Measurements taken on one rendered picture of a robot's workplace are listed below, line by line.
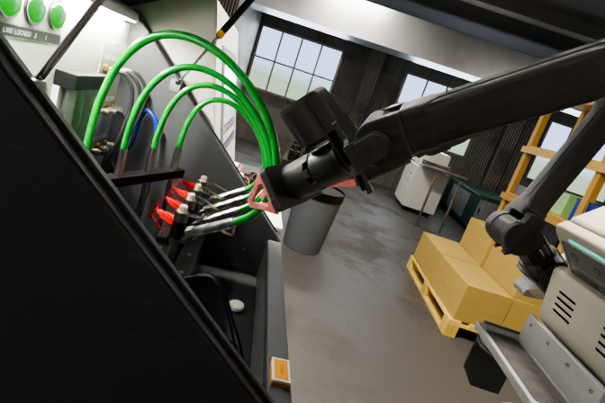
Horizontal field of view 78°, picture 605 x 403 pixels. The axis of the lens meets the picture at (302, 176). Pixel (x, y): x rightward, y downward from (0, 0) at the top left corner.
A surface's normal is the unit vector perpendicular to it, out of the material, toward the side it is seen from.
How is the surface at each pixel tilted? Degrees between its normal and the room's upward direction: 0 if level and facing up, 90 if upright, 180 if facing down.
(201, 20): 90
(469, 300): 90
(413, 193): 90
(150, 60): 90
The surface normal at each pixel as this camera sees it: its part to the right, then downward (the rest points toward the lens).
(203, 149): 0.08, 0.25
